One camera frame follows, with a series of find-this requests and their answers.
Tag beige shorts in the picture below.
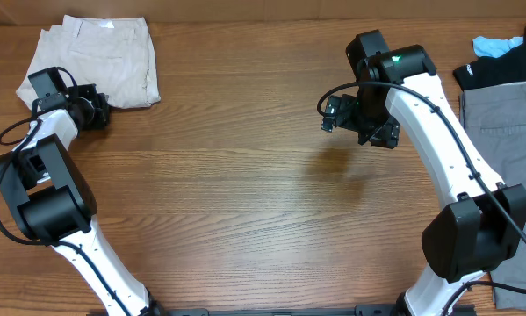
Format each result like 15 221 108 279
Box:
26 15 161 109

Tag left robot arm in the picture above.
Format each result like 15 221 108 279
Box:
0 67 165 315

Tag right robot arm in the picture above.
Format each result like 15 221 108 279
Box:
317 30 526 315

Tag light blue garment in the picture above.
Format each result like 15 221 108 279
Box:
472 36 523 58

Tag grey shorts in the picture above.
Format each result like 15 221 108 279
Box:
458 78 526 313

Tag black garment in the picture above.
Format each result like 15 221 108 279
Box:
453 26 526 90

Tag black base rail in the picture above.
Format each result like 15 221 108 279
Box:
86 303 478 316

